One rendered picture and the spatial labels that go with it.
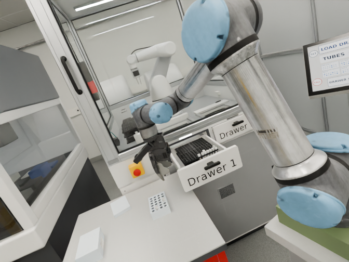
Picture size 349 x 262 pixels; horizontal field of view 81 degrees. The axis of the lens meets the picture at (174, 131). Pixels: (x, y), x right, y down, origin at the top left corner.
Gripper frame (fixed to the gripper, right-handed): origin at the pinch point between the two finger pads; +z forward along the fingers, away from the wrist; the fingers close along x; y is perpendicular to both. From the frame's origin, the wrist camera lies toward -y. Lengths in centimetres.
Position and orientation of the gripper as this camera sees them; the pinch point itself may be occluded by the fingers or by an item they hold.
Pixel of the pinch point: (162, 175)
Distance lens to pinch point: 95.8
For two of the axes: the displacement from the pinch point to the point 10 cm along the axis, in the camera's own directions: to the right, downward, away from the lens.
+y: 9.4, -2.7, -2.1
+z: 3.2, 9.0, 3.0
